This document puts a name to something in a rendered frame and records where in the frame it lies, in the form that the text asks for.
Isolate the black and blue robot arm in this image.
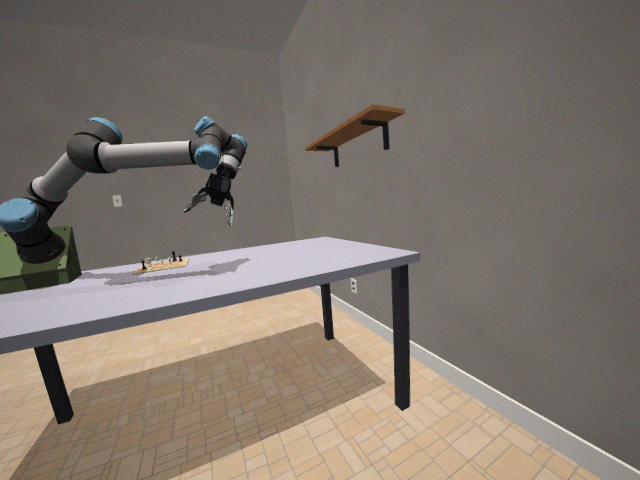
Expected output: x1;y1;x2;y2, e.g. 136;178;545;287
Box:
0;117;248;264

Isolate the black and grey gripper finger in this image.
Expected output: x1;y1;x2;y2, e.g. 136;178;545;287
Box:
224;193;234;227
183;186;209;213

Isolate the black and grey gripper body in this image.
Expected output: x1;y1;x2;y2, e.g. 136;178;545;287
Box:
206;162;236;202

